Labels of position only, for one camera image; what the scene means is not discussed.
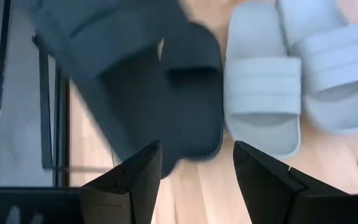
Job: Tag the wooden shelf with black frame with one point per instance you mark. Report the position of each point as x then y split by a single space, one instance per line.
62 140

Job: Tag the grey slide sandal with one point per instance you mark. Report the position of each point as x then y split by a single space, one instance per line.
337 62
259 84

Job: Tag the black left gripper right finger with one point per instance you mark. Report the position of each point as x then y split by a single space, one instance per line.
278 199

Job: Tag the black metal table frame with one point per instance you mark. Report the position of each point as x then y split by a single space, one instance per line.
46 109

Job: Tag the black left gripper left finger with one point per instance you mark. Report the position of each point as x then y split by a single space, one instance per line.
135 193

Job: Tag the black slide sandal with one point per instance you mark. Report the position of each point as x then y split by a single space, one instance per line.
194 102
104 46

